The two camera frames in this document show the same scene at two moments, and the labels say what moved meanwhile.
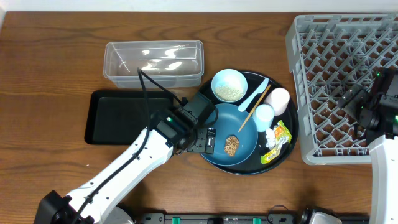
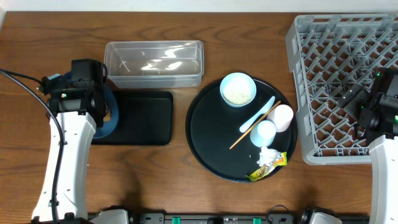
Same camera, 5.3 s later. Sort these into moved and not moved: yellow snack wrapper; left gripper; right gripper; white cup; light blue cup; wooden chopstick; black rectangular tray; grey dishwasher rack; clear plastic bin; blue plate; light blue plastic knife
Moved: light blue plastic knife; light blue cup; wooden chopstick; white cup; left gripper; blue plate; yellow snack wrapper
Not moved: black rectangular tray; grey dishwasher rack; right gripper; clear plastic bin
